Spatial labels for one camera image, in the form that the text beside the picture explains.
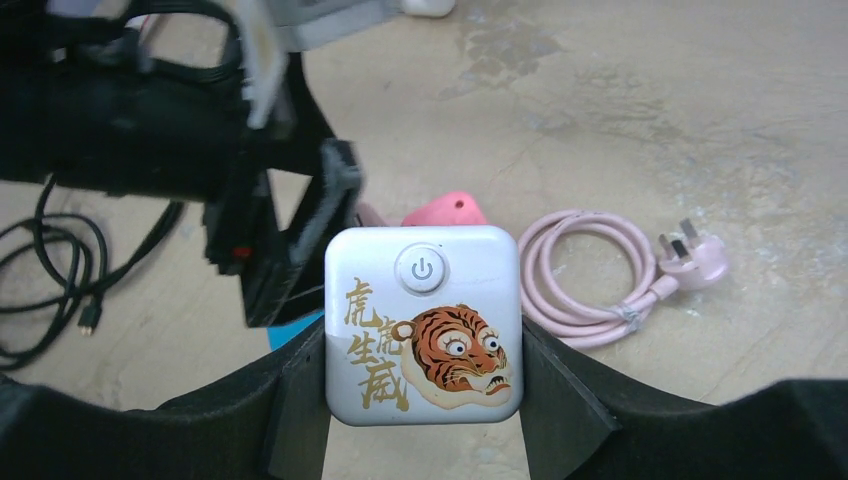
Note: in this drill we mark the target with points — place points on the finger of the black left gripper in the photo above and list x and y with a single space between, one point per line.
234 219
284 279

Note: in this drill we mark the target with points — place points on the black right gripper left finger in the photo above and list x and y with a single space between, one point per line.
267 420

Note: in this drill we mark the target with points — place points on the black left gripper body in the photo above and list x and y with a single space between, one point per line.
85 104

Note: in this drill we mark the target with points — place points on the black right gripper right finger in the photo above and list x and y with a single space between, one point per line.
584 420

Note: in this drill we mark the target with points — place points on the white tiger cube socket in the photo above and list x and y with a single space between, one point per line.
423 326

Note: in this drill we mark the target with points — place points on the pink triangular power strip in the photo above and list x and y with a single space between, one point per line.
451 209

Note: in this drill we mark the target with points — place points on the blue square adapter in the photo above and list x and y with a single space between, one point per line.
278 336

